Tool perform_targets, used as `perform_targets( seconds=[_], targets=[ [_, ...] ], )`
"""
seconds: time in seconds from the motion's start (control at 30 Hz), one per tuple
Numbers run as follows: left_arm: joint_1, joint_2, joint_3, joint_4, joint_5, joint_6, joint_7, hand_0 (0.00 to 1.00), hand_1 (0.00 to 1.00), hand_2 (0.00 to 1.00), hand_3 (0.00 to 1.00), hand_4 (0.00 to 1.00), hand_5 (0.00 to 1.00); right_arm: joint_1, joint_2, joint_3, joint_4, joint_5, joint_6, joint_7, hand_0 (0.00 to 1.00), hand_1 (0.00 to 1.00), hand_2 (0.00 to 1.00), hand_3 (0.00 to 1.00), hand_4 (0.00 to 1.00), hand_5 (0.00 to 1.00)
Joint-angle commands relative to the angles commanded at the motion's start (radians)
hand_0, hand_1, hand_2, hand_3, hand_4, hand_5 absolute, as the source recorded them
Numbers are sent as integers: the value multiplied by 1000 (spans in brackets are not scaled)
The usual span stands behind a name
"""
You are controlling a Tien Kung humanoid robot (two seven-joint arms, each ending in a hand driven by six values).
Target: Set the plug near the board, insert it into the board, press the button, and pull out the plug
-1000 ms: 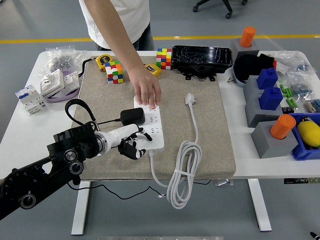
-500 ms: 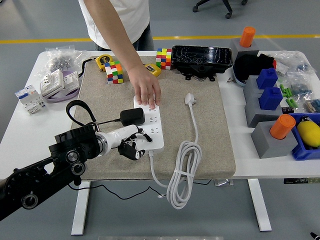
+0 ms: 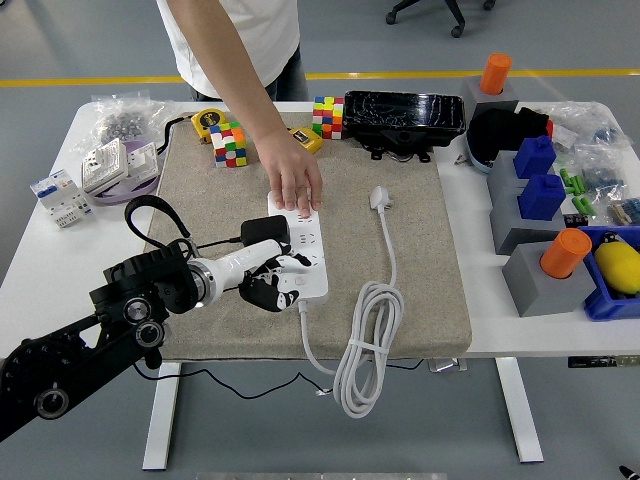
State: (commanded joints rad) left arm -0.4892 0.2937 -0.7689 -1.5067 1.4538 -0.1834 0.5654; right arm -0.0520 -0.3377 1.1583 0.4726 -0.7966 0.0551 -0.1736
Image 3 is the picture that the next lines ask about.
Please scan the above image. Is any person's right hand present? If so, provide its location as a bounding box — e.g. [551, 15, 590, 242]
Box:
[254, 127, 324, 220]

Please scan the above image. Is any tall colourful puzzle cube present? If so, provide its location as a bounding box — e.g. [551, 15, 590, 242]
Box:
[312, 95, 346, 141]

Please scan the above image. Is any grey block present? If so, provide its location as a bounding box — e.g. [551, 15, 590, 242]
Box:
[488, 187, 571, 256]
[458, 74, 521, 121]
[501, 242, 599, 319]
[486, 149, 556, 201]

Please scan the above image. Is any blue plastic bin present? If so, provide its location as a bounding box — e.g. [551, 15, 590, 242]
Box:
[577, 224, 640, 322]

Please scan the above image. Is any thin black adapter cord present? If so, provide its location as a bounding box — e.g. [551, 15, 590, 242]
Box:
[132, 237, 431, 401]

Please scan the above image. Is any white boxed wall socket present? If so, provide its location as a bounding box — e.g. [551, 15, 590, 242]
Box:
[80, 137, 130, 197]

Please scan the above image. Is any yellow tape measure black strap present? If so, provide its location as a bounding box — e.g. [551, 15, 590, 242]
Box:
[289, 126, 325, 155]

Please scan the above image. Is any white table leg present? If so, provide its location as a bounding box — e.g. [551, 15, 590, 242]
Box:
[494, 357, 545, 464]
[142, 362, 182, 471]

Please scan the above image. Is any white and blue bowl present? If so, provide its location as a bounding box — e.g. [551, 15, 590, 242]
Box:
[464, 129, 501, 175]

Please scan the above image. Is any white power strip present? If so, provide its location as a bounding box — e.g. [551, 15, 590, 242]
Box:
[267, 189, 331, 307]

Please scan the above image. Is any black cracked screen device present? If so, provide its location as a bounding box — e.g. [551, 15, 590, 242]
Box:
[343, 89, 467, 164]

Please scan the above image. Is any black power adapter plug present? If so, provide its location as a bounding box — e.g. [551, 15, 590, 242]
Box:
[240, 214, 291, 249]

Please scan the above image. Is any clear bag of mixed parts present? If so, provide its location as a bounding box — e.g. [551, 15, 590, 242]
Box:
[605, 196, 640, 227]

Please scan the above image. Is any clear bag of metal nuts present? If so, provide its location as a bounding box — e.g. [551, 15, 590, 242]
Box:
[69, 89, 181, 156]

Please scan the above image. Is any white circuit breaker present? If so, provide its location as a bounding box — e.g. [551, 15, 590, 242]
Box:
[28, 168, 95, 230]

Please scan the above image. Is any black office chair base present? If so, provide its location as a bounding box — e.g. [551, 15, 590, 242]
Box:
[384, 0, 497, 39]

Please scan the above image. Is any metal table bracket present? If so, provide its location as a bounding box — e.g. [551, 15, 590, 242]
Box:
[428, 357, 469, 374]

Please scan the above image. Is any clear bag of blue parts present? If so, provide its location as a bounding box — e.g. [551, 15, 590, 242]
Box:
[574, 102, 629, 151]
[574, 147, 630, 194]

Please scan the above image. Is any blue block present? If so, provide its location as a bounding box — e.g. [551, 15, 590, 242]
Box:
[512, 134, 558, 180]
[517, 173, 568, 222]

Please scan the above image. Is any grey-brown mat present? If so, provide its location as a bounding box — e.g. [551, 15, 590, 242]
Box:
[122, 110, 474, 362]

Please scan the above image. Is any orange cylinder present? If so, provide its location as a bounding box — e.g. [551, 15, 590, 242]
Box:
[539, 228, 594, 280]
[478, 53, 513, 96]

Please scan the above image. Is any clear bag with white label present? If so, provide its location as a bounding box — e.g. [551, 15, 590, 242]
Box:
[544, 102, 586, 151]

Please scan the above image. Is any person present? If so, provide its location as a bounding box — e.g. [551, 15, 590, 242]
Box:
[155, 0, 310, 101]

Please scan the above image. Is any yellow tape measure black dial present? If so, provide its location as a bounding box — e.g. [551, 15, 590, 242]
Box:
[159, 108, 229, 151]

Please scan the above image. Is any yellow rounded object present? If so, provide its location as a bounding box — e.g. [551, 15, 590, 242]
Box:
[593, 242, 640, 295]

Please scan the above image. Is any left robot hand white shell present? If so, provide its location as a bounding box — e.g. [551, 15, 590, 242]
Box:
[212, 238, 314, 314]

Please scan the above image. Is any white switch panel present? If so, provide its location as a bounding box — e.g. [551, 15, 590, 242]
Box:
[127, 142, 161, 180]

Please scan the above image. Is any white strip cord with plug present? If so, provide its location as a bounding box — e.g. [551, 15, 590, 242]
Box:
[297, 185, 407, 420]

